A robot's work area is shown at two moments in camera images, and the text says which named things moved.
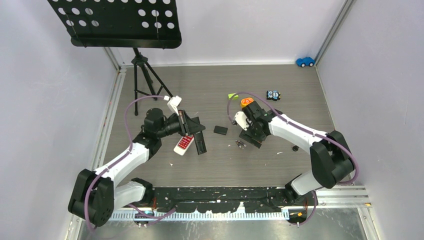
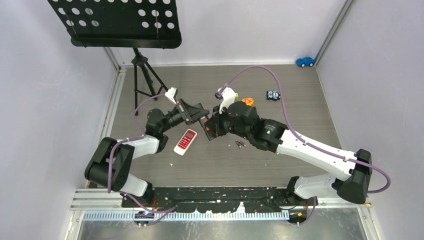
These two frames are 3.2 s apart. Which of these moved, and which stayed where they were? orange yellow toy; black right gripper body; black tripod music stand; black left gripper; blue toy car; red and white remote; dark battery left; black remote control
Moved: black right gripper body; black remote control; black left gripper
Stayed: orange yellow toy; blue toy car; dark battery left; black tripod music stand; red and white remote
